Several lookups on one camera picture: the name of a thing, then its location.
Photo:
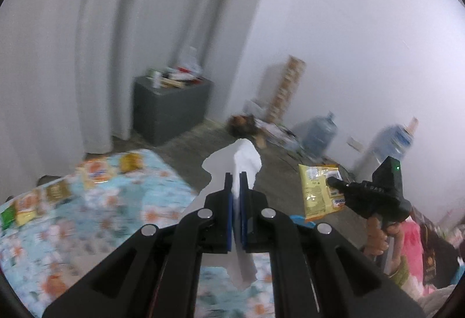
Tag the blue water jug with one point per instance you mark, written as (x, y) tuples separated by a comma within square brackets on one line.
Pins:
[(321, 136), (397, 140)]

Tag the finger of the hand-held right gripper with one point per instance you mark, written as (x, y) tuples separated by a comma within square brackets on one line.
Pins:
[(336, 185)]

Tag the gold brown packet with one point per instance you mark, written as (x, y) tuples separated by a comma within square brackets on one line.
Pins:
[(57, 191)]

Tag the small white bottle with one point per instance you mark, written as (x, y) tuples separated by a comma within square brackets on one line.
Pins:
[(156, 79)]

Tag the white wall socket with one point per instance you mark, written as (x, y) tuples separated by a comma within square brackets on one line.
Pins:
[(355, 143)]

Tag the grey cabinet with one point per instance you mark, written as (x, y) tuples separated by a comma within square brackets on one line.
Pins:
[(167, 111)]

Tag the person's right forearm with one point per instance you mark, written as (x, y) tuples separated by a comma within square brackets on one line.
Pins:
[(401, 272)]

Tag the white tissue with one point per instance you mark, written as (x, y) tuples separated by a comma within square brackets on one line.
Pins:
[(247, 158)]

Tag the clear plastic bag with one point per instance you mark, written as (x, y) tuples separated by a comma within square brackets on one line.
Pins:
[(190, 62)]

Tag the white plastic bag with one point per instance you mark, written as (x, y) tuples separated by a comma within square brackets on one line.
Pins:
[(256, 108)]

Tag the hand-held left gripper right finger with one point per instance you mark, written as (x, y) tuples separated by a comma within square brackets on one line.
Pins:
[(244, 227)]

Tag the small orange packet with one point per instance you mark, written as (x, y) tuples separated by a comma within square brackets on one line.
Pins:
[(29, 202)]

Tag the yellow snack packet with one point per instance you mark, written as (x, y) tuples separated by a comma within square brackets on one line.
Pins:
[(314, 191)]

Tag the cardboard box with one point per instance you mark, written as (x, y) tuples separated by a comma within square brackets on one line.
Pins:
[(285, 89)]

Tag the blue floral blanket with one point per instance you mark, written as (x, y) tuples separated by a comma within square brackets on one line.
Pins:
[(109, 216)]

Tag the small yellow packet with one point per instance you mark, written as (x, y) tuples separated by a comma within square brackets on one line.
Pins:
[(26, 218)]

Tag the person's right hand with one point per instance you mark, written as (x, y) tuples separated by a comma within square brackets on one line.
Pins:
[(376, 238)]

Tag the gold crumpled wrapper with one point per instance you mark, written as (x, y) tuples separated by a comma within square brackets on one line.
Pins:
[(130, 162)]

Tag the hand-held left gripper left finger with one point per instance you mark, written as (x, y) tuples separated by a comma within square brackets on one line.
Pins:
[(230, 227)]

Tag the dark printed cloth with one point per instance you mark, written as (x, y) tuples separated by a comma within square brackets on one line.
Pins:
[(439, 256)]

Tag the pile of papers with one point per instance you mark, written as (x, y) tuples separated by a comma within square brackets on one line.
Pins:
[(283, 138)]

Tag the small green packet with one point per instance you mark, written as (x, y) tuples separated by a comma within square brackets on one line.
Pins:
[(7, 219)]

